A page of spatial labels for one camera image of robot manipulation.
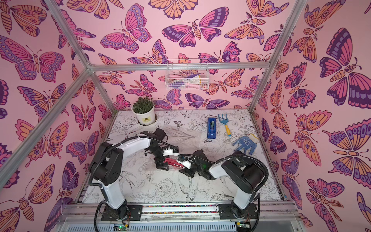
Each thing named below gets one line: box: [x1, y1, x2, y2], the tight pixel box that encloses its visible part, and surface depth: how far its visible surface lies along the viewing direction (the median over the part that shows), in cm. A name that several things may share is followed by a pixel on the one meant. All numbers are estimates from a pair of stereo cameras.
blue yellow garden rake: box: [217, 113, 232, 137], surface depth 114 cm
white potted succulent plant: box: [131, 96, 157, 126], surface depth 104 cm
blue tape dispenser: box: [207, 117, 217, 140], surface depth 105 cm
